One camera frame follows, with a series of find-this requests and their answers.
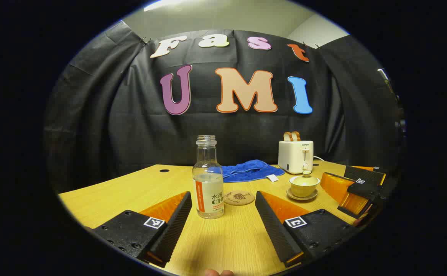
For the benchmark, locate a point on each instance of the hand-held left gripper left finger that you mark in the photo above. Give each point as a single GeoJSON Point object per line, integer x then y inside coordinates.
{"type": "Point", "coordinates": [173, 230]}

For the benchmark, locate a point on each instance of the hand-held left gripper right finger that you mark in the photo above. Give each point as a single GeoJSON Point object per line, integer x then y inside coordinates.
{"type": "Point", "coordinates": [273, 230]}

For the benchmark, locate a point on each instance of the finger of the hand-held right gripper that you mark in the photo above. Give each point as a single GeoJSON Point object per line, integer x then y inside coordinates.
{"type": "Point", "coordinates": [365, 174]}
{"type": "Point", "coordinates": [336, 189]}

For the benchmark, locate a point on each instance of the pale yellow teacup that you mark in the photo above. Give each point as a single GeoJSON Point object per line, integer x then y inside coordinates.
{"type": "Point", "coordinates": [304, 190]}

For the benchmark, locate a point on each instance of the pale yellow teacup lid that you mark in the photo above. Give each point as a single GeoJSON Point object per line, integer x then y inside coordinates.
{"type": "Point", "coordinates": [304, 179]}

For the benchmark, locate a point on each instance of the round cork coaster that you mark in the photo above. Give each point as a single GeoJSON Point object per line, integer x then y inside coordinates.
{"type": "Point", "coordinates": [242, 199]}

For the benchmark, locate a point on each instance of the clear water bottle white label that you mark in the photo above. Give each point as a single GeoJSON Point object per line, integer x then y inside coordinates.
{"type": "Point", "coordinates": [208, 191]}

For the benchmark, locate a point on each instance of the pale yellow saucer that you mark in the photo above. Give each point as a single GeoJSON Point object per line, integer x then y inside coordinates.
{"type": "Point", "coordinates": [302, 198]}

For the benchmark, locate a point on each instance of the white toaster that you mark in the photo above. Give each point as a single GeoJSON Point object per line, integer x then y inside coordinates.
{"type": "Point", "coordinates": [294, 157]}

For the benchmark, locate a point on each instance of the blue towel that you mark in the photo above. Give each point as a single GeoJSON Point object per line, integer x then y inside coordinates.
{"type": "Point", "coordinates": [250, 170]}

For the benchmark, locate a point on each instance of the toast bread slice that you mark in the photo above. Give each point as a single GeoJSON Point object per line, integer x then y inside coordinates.
{"type": "Point", "coordinates": [287, 137]}
{"type": "Point", "coordinates": [296, 136]}

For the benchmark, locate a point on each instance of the black backdrop cloth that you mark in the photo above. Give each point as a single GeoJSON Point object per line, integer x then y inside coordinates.
{"type": "Point", "coordinates": [131, 126]}

